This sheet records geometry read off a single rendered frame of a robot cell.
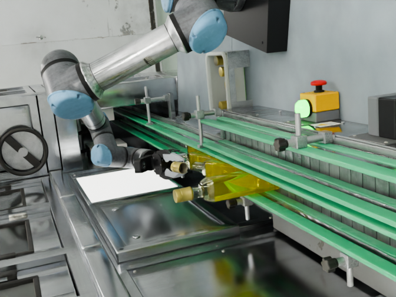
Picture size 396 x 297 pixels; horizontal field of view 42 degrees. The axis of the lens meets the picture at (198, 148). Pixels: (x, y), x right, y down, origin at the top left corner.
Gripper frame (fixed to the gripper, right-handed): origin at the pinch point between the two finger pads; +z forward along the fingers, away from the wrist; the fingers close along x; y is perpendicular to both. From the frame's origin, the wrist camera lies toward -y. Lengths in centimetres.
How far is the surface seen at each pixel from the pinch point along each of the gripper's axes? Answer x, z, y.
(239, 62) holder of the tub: -30.7, 4.8, 24.9
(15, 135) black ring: -8, -96, -14
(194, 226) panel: 13.1, 18.2, -10.8
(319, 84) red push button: -24, 49, 8
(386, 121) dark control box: -17, 74, -5
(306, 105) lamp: -19, 48, 4
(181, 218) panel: 12.9, 9.4, -8.6
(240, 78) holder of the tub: -25.3, 4.4, 25.1
